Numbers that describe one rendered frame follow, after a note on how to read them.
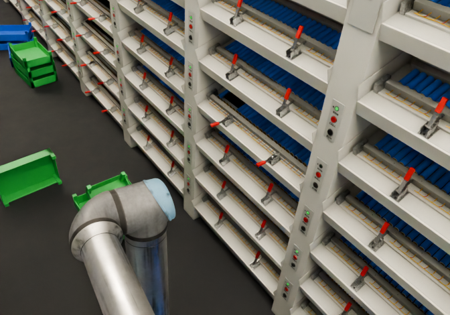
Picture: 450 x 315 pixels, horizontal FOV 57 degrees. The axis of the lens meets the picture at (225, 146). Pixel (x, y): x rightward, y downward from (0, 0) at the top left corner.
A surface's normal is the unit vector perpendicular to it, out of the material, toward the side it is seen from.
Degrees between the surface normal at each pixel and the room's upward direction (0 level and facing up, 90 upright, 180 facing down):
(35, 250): 0
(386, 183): 18
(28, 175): 90
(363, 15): 90
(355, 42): 90
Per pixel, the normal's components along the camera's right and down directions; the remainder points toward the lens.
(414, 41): -0.78, 0.56
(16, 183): 0.64, 0.51
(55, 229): 0.07, -0.78
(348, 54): -0.80, 0.33
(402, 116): -0.19, -0.64
